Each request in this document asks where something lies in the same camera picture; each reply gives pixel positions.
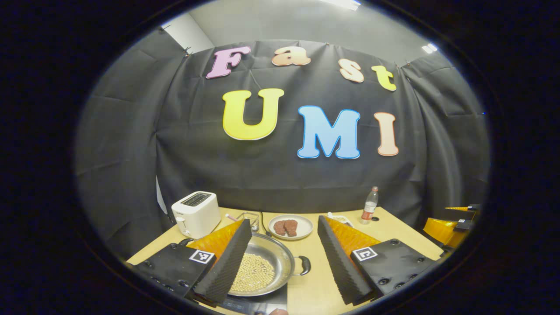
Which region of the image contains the black induction cooktop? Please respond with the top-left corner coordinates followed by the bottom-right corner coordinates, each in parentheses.
top-left (219, 284), bottom-right (288, 315)

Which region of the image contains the pile of soybeans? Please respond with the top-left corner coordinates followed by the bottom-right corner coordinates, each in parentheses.
top-left (230, 253), bottom-right (275, 293)

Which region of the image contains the white round plate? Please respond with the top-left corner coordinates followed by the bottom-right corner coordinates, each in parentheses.
top-left (268, 214), bottom-right (314, 241)

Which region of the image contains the stainless steel pot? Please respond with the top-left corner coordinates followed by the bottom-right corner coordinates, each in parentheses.
top-left (179, 232), bottom-right (311, 297)

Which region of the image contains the white toaster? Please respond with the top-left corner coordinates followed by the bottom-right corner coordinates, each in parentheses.
top-left (171, 191), bottom-right (221, 239)

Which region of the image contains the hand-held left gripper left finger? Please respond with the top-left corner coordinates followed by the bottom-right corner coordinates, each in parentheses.
top-left (133, 219), bottom-right (253, 307)

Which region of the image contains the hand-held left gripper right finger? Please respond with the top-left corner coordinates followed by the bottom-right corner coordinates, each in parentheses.
top-left (317, 215), bottom-right (438, 306)

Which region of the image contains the metal wire basket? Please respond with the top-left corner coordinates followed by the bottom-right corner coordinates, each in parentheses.
top-left (238, 212), bottom-right (259, 232)

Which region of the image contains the clear plastic bottle red label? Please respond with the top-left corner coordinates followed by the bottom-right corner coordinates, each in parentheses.
top-left (361, 186), bottom-right (379, 224)

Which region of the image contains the white divided dish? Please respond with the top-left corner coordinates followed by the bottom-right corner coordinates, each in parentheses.
top-left (326, 212), bottom-right (354, 228)

